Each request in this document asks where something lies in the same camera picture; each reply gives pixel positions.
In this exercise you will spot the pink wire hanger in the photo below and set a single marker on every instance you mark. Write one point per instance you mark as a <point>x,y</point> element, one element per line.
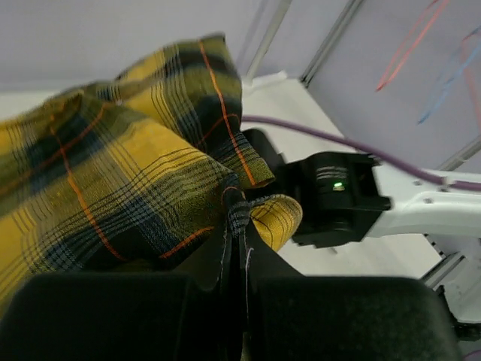
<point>418,31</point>
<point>467,52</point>

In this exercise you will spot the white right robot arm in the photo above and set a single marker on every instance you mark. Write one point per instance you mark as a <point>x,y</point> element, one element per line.
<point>332,199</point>

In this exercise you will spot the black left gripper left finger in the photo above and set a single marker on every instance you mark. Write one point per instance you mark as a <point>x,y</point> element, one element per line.
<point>189,313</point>

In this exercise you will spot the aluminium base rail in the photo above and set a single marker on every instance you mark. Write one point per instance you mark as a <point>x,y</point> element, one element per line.
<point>451,249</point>

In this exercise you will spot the yellow plaid shirt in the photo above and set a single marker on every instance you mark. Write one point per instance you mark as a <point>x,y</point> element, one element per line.
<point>134,173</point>

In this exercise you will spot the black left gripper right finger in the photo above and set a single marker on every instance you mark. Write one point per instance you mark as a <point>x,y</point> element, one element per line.
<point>292,316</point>

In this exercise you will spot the blue wire hanger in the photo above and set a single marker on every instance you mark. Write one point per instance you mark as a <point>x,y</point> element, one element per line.
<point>449,75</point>

